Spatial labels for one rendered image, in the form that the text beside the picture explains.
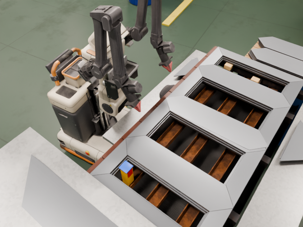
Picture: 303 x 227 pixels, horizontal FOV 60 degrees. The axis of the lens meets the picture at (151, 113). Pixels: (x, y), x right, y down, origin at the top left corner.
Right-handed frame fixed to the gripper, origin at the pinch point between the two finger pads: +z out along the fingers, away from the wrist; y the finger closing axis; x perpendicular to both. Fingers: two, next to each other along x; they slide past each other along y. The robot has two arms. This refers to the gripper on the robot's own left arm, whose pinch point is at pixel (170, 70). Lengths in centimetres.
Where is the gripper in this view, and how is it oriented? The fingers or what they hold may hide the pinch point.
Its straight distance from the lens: 189.0
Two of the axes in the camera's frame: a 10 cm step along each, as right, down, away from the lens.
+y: 4.8, -6.7, 5.7
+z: 4.1, 7.5, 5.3
